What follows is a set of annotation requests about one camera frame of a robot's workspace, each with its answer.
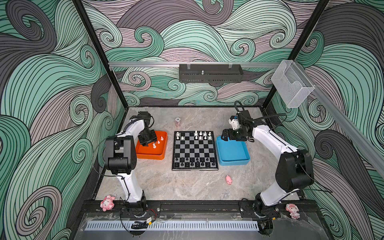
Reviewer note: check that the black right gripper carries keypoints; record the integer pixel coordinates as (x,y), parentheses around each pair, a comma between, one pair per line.
(231,136)

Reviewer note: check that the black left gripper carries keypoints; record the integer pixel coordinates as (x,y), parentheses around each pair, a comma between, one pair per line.
(153,138)

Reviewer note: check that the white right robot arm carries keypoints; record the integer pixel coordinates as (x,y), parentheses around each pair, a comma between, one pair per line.
(294,170)

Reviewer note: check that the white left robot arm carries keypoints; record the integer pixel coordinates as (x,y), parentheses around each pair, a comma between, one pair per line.
(121,158)

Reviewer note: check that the orange plastic tray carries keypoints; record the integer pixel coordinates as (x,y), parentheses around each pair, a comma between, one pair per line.
(149,152)

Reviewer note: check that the blue plastic tray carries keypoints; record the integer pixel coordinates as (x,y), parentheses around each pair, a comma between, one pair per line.
(232,153)

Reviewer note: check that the pink checkered small cup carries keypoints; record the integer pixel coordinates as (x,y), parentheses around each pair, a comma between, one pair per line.
(178,122)

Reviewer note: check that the small pink pig toy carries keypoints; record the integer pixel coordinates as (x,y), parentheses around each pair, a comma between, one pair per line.
(229,180)

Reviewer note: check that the black and silver chessboard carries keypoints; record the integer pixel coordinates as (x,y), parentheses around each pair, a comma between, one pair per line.
(195,152)

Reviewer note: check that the pink doll figure left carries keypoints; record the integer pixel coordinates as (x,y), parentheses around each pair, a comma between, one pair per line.
(108,203)

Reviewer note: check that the pink doll figure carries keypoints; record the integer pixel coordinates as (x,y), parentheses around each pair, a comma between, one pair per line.
(293,210)
(108,203)

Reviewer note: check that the pink doll figure right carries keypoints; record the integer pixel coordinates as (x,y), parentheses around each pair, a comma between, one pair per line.
(293,210)

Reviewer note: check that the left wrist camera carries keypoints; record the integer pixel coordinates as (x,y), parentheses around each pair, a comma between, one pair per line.
(148,118)

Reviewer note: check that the black perforated wall shelf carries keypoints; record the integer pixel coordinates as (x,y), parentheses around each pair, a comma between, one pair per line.
(212,74)

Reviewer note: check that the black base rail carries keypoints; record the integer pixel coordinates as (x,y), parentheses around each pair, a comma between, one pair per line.
(165,208)

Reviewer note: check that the clear acrylic wall box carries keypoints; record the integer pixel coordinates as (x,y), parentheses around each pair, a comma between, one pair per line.
(292,83)

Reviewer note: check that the aluminium rail on wall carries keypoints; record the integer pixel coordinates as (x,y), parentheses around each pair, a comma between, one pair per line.
(152,64)

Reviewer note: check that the white slotted cable duct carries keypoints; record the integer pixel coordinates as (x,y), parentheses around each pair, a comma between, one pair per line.
(175,226)

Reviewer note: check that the black enclosure corner post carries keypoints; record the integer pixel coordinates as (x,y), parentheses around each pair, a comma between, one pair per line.
(309,27)

